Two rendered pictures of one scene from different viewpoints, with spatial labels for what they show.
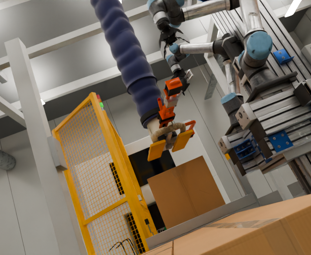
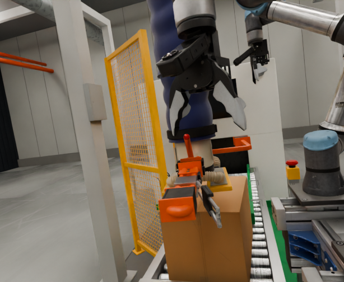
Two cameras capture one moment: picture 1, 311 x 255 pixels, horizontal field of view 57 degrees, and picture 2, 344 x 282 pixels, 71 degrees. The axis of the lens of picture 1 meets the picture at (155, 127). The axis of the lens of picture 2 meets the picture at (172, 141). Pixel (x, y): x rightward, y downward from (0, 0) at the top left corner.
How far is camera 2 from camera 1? 1.21 m
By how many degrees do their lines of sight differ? 33
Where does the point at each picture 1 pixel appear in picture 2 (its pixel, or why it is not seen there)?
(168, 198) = (179, 243)
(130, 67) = (165, 43)
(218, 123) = (316, 36)
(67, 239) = (95, 194)
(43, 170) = (78, 121)
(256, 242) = not seen: outside the picture
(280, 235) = not seen: outside the picture
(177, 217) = (182, 267)
